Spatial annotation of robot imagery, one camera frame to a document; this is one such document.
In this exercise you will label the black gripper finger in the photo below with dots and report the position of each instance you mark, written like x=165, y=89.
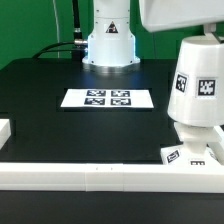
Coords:
x=210, y=31

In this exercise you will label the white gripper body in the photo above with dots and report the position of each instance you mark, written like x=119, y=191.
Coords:
x=161, y=15

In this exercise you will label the white fence front wall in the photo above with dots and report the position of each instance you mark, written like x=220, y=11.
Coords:
x=110, y=177

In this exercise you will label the white marker card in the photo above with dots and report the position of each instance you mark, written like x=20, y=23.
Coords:
x=107, y=98

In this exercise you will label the white fence left wall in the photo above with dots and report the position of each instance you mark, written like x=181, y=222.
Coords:
x=5, y=131

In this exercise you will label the white fence wall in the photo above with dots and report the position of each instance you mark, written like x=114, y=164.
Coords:
x=5, y=131
x=110, y=177

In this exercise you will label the white lamp shade cone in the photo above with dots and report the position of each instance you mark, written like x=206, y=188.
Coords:
x=197, y=95

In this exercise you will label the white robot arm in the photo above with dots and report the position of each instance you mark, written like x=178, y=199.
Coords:
x=111, y=46

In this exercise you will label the white lamp base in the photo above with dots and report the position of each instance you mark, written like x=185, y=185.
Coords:
x=201, y=146

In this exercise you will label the black pole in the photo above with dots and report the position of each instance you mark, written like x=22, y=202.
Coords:
x=77, y=28

